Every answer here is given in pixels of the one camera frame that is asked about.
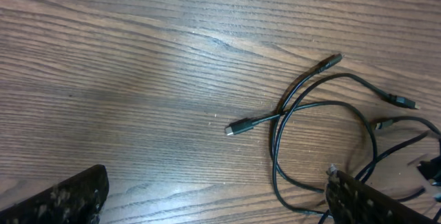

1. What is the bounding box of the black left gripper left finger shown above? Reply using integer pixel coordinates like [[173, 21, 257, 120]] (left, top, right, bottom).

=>
[[1, 164, 110, 224]]

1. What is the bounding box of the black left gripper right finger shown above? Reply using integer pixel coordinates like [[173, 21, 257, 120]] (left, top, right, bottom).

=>
[[325, 165, 438, 224]]

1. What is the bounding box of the black USB cable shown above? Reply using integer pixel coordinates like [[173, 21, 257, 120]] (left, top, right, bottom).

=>
[[224, 100, 379, 183]]

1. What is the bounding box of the black thin audio cable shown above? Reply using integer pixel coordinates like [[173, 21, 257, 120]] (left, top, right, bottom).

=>
[[268, 53, 345, 194]]

